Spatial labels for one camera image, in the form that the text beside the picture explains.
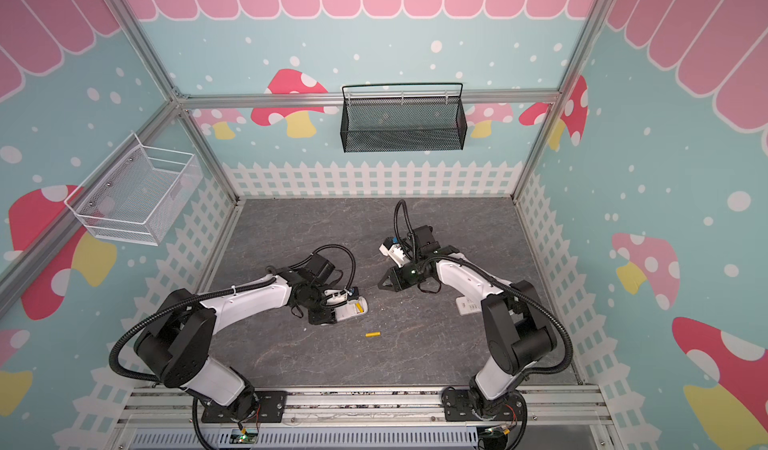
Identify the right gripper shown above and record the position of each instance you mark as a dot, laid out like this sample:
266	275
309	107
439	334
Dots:
405	272

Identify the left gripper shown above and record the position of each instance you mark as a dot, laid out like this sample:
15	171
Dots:
322	317

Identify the white remote control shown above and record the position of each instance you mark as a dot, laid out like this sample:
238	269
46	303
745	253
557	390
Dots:
351	309
466	306

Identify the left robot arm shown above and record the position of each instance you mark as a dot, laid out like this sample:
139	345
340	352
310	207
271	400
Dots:
175	346

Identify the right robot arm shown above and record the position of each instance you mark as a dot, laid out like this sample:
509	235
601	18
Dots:
519	331

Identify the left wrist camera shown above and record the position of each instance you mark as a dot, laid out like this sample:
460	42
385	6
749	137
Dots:
335	297

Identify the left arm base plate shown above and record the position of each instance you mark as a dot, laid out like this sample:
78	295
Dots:
268	407

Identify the white vented cable duct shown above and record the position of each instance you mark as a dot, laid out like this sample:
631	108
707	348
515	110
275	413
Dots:
346	438

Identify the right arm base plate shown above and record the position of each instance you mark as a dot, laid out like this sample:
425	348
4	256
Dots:
468	404

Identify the black wire mesh basket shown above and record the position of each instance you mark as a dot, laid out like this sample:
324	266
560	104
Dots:
418	116

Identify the aluminium mounting rail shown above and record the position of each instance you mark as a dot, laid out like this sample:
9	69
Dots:
348	406

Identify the white wire mesh basket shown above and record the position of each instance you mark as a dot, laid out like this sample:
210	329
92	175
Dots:
137	195

